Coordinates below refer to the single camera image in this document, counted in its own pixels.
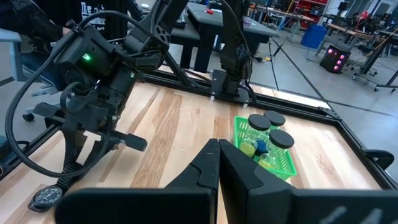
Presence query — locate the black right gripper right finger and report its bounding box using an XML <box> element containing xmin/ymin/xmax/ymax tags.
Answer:
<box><xmin>219</xmin><ymin>139</ymin><xmax>398</xmax><ymax>224</ymax></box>

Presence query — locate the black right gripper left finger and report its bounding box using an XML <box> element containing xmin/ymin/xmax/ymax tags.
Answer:
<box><xmin>55</xmin><ymin>139</ymin><xmax>221</xmax><ymax>224</ymax></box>

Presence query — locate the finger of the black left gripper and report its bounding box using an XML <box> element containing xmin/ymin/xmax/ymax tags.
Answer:
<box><xmin>60</xmin><ymin>130</ymin><xmax>86</xmax><ymax>185</ymax></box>
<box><xmin>74</xmin><ymin>139</ymin><xmax>111</xmax><ymax>175</ymax></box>

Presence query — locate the black wristwatch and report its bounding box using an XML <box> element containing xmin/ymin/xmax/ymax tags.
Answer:
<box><xmin>27</xmin><ymin>161</ymin><xmax>81</xmax><ymax>213</ymax></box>

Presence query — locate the grey office chair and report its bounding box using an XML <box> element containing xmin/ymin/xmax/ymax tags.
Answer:
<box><xmin>0</xmin><ymin>27</ymin><xmax>60</xmax><ymax>122</ymax></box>

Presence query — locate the green plastic basket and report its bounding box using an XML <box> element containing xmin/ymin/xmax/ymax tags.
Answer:
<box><xmin>233</xmin><ymin>115</ymin><xmax>298</xmax><ymax>181</ymax></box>

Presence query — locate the hourglass with blue sand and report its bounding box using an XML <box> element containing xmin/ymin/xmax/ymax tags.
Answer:
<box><xmin>253</xmin><ymin>110</ymin><xmax>286</xmax><ymax>156</ymax></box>

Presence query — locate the black computer tower with lights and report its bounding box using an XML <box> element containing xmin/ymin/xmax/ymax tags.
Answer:
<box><xmin>320</xmin><ymin>45</ymin><xmax>351</xmax><ymax>75</ymax></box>

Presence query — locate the grey desk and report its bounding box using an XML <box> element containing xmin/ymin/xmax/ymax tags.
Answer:
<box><xmin>170</xmin><ymin>1</ymin><xmax>280</xmax><ymax>74</ymax></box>

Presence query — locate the blue bin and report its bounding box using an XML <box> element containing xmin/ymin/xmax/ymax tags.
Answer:
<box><xmin>300</xmin><ymin>24</ymin><xmax>328</xmax><ymax>50</ymax></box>

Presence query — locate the red storage shelf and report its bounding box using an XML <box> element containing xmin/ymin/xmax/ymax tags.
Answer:
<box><xmin>294</xmin><ymin>0</ymin><xmax>329</xmax><ymax>19</ymax></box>

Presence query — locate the black aluminium rig frame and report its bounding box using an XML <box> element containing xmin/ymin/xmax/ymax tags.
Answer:
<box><xmin>0</xmin><ymin>62</ymin><xmax>398</xmax><ymax>190</ymax></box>

